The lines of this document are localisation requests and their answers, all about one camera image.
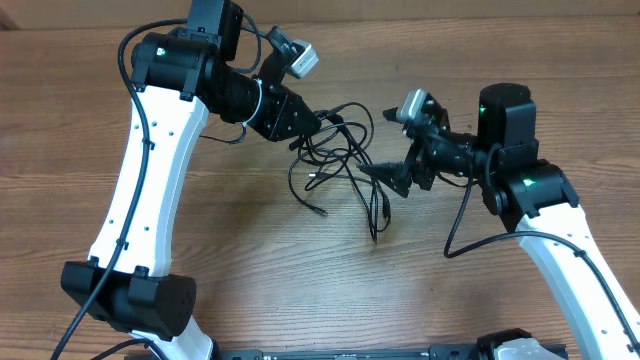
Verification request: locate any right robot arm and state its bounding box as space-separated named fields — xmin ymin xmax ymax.
xmin=361 ymin=83 xmax=639 ymax=359

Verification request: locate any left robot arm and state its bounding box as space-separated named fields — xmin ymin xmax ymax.
xmin=61 ymin=1 xmax=320 ymax=359

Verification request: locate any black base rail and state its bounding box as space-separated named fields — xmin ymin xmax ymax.
xmin=124 ymin=327 xmax=571 ymax=360

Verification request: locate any thick black USB cable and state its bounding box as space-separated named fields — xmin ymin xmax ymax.
xmin=319 ymin=102 xmax=394 ymax=245

